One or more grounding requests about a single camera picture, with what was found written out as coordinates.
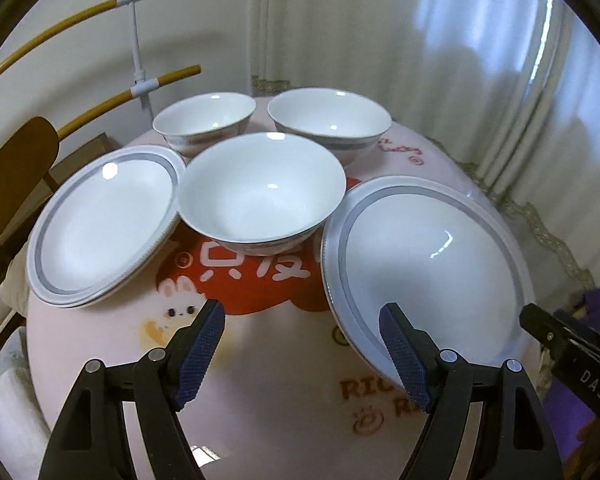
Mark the white plate grey rim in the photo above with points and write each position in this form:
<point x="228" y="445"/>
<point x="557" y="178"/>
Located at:
<point x="105" y="220"/>
<point x="80" y="305"/>
<point x="430" y="270"/>

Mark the cream curtain with lace trim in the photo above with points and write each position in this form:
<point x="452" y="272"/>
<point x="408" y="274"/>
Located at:
<point x="380" y="35"/>

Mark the wooden and white clothes rack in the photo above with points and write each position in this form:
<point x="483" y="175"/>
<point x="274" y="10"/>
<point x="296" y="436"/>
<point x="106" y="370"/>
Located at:
<point x="136" y="35"/>

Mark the cardboard box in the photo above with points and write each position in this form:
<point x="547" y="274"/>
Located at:
<point x="90" y="152"/>

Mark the purple cloth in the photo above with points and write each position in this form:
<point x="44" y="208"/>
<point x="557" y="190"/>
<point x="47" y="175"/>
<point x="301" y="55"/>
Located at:
<point x="570" y="435"/>

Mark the brown wooden chair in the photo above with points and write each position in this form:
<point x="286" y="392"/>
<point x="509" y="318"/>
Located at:
<point x="15" y="170"/>

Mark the pink printed table mat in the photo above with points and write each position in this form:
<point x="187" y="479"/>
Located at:
<point x="280" y="410"/>

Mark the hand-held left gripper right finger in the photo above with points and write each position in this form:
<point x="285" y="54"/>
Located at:
<point x="405" y="360"/>

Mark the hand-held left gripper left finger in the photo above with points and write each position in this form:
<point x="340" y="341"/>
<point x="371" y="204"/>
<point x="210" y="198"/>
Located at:
<point x="200" y="355"/>

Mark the white bowl grey band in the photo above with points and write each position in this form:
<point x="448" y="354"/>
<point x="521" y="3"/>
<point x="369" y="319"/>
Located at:
<point x="205" y="115"/>
<point x="260" y="195"/>
<point x="330" y="115"/>

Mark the white plastic bag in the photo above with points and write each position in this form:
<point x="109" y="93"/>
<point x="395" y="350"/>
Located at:
<point x="10" y="400"/>

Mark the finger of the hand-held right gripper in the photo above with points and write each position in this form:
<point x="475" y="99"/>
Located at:
<point x="542" y="325"/>

